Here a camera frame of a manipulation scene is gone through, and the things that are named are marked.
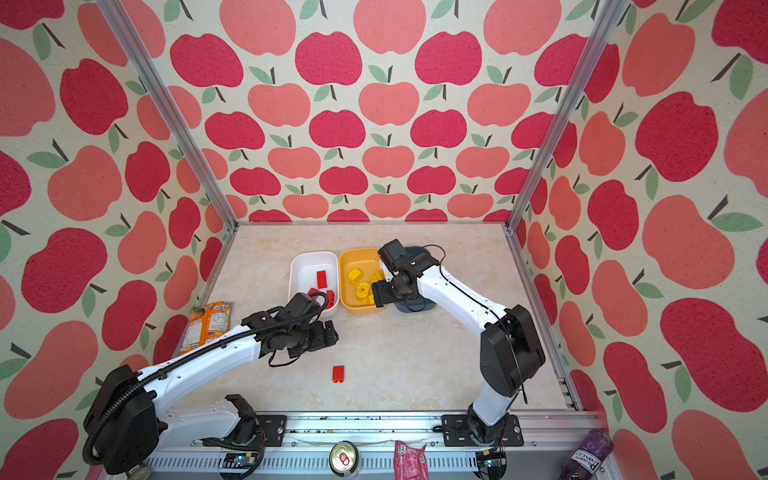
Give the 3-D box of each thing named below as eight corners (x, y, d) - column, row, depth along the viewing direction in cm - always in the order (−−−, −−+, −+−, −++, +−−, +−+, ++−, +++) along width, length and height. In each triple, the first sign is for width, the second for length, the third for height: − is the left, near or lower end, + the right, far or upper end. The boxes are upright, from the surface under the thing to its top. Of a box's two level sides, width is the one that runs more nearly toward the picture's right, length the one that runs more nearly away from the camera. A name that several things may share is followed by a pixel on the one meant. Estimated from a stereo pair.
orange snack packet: (182, 352, 90) (176, 347, 87) (202, 306, 100) (197, 301, 97) (218, 352, 90) (213, 347, 87) (235, 306, 100) (231, 301, 97)
